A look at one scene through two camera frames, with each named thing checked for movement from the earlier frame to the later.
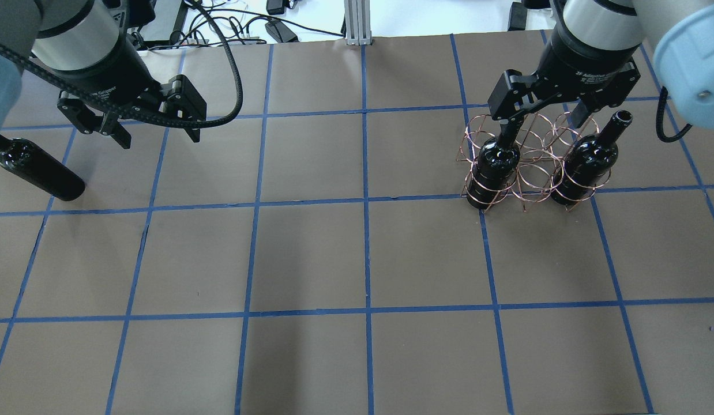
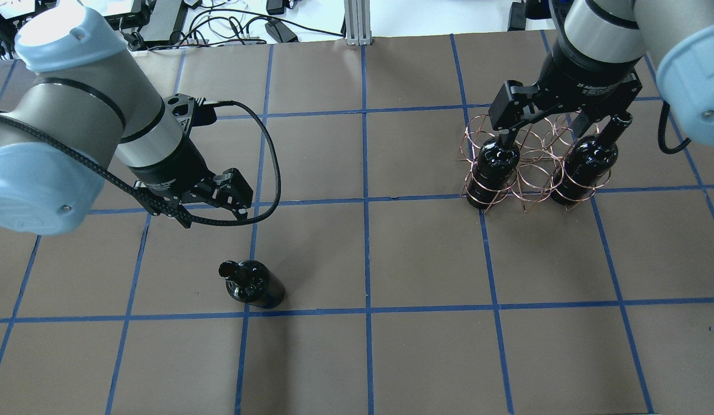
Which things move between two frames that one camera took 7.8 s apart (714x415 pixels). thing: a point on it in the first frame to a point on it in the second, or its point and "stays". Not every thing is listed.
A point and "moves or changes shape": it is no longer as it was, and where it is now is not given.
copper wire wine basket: [533, 158] stays
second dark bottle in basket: [589, 162] stays
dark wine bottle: [23, 158] moves or changes shape
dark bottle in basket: [496, 167] stays
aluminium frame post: [357, 14] stays
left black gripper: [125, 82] to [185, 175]
